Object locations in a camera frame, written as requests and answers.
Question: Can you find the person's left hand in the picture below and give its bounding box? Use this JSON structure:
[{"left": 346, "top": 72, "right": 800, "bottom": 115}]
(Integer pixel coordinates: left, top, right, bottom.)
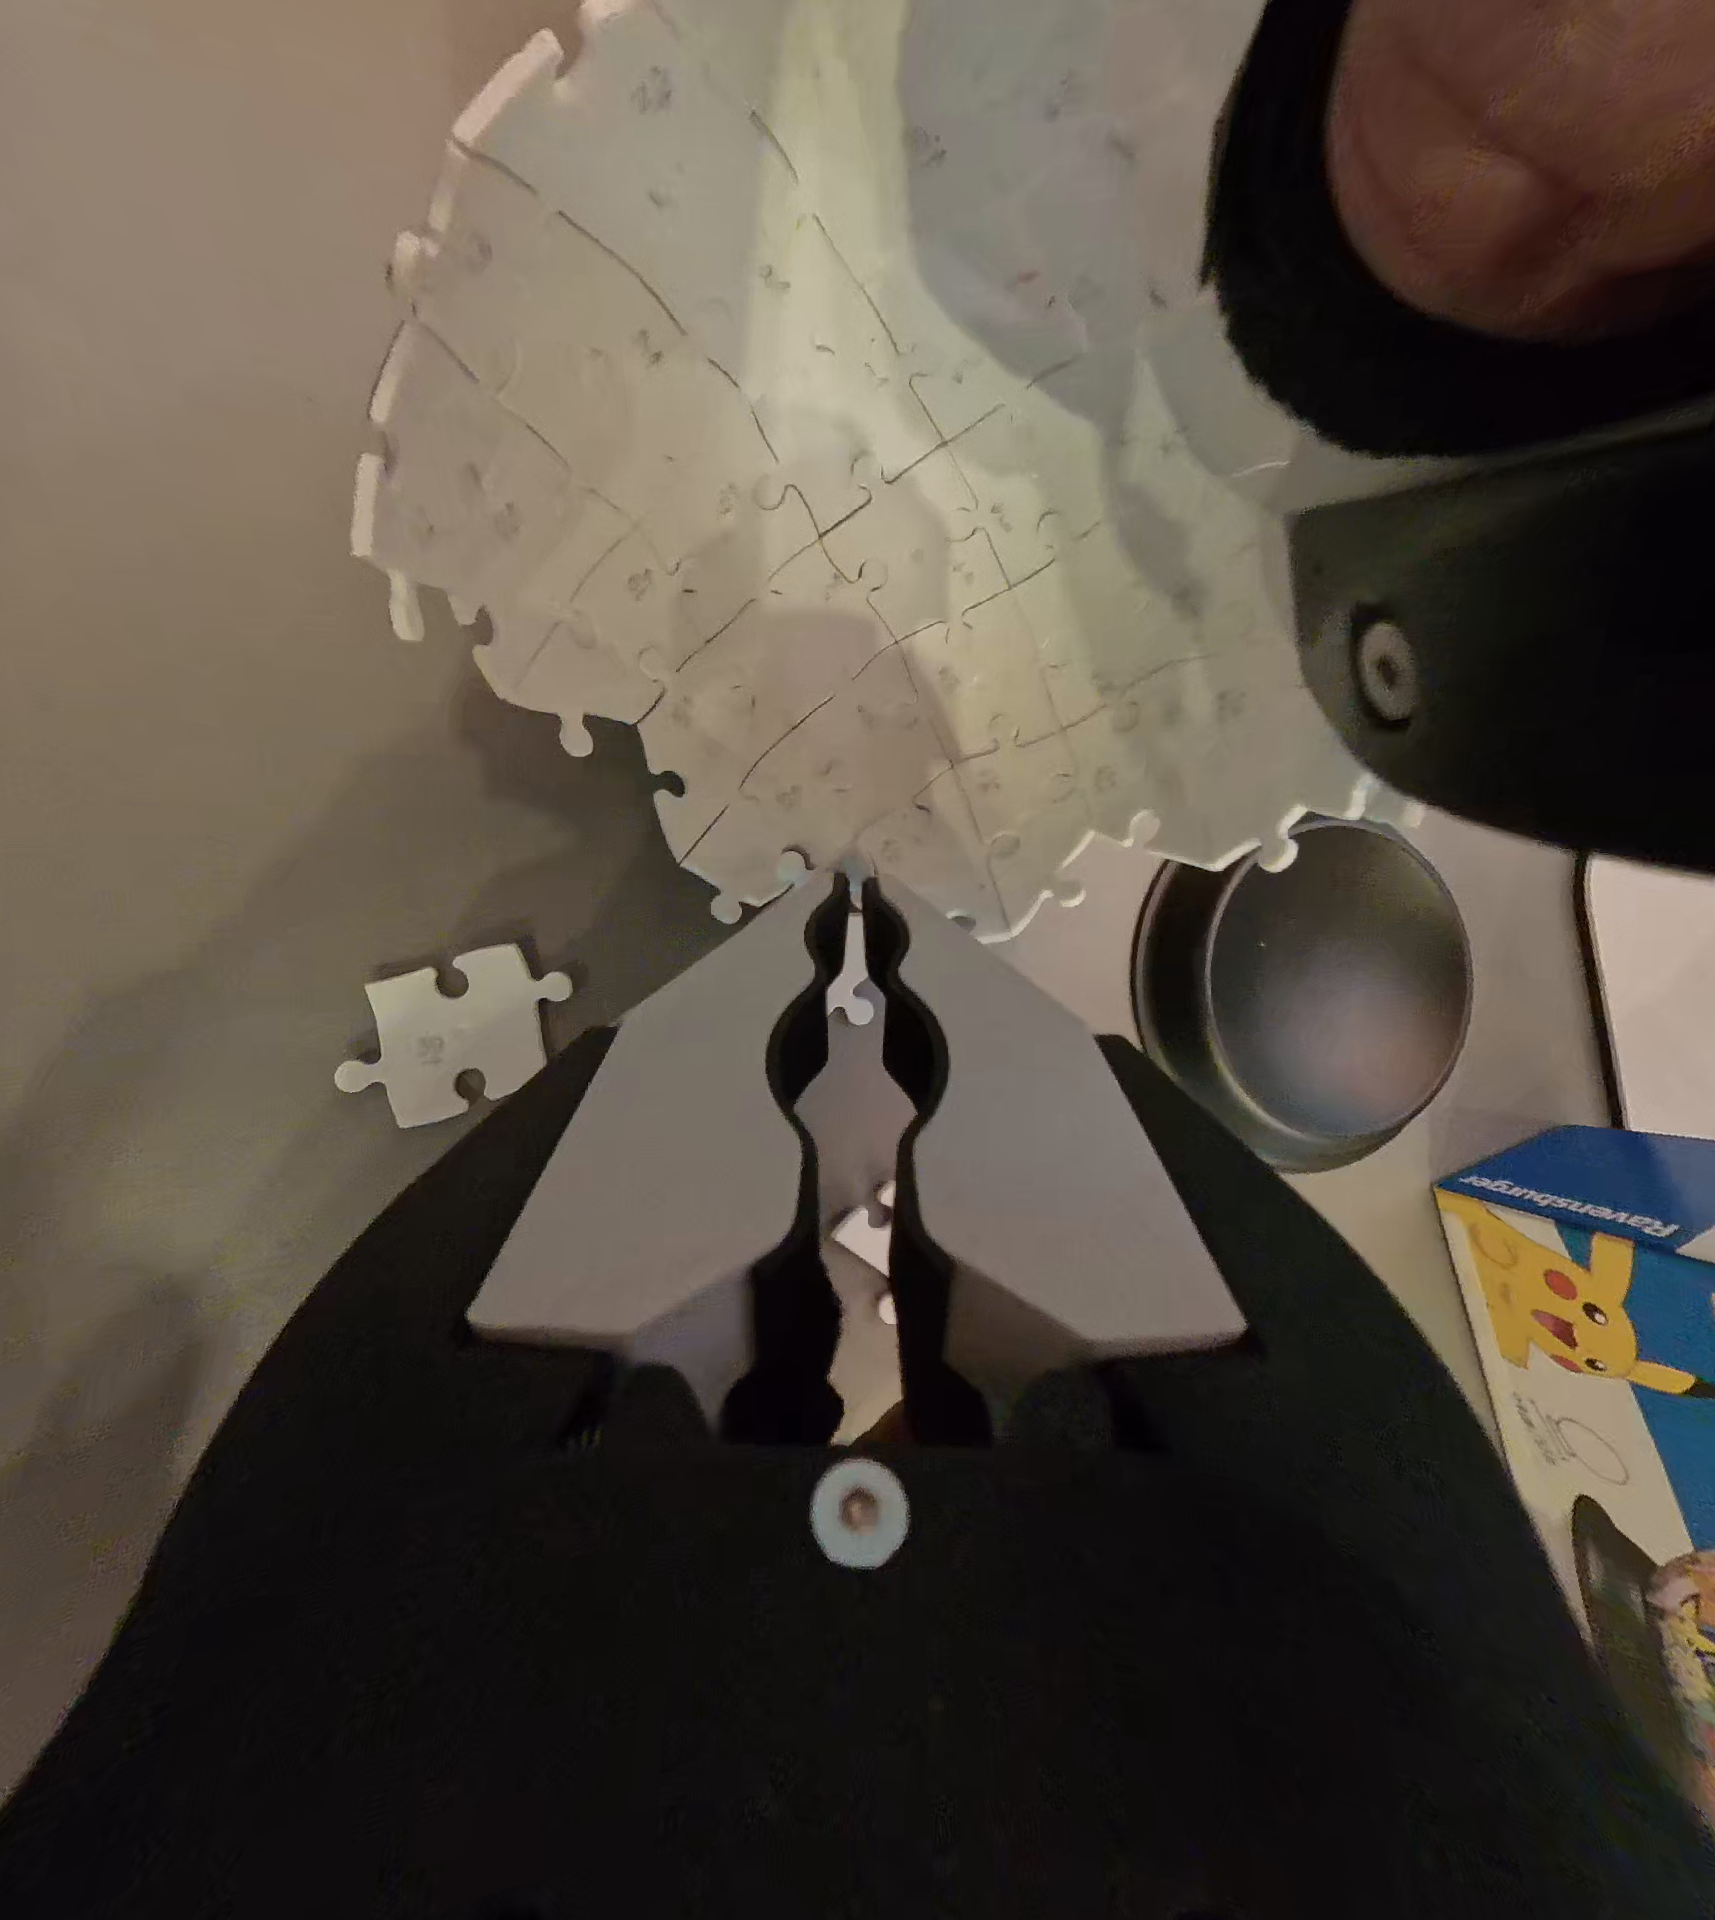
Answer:
[{"left": 1327, "top": 0, "right": 1715, "bottom": 339}]

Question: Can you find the partly built puzzle ball shell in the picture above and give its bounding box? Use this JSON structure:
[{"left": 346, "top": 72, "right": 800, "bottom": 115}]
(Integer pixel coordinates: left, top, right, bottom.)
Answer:
[{"left": 349, "top": 0, "right": 1419, "bottom": 947}]

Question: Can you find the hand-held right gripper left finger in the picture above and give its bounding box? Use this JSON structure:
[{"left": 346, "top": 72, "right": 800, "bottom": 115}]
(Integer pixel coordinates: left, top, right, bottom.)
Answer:
[{"left": 464, "top": 875, "right": 847, "bottom": 1441}]

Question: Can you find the white desk stand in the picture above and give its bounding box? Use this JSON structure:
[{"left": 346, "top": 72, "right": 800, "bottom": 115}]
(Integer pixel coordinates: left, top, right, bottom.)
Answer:
[{"left": 1583, "top": 855, "right": 1715, "bottom": 1158}]

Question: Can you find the black round ball stand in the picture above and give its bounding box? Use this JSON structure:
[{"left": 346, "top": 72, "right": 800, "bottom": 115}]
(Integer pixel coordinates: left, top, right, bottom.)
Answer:
[{"left": 1134, "top": 819, "right": 1479, "bottom": 1172}]

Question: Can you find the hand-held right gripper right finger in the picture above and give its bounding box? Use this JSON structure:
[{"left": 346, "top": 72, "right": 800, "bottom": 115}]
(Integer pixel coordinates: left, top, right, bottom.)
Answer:
[{"left": 857, "top": 877, "right": 1251, "bottom": 1441}]

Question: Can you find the blue yellow puzzle box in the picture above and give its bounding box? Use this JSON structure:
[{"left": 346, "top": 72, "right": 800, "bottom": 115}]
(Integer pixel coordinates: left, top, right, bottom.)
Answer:
[{"left": 1433, "top": 1125, "right": 1715, "bottom": 1920}]

